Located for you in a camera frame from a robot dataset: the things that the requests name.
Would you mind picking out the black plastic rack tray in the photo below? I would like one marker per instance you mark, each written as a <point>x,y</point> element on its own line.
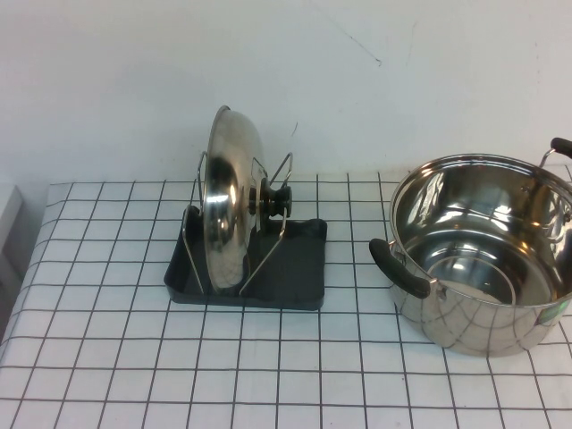
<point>295,268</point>

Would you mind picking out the grey white box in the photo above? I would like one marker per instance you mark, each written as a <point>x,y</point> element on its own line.
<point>9,223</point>

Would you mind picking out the white black-grid tablecloth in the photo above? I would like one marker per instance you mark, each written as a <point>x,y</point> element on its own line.
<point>134,357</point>

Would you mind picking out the stainless steel pot lid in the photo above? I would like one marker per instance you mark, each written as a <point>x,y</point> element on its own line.
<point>223,201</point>

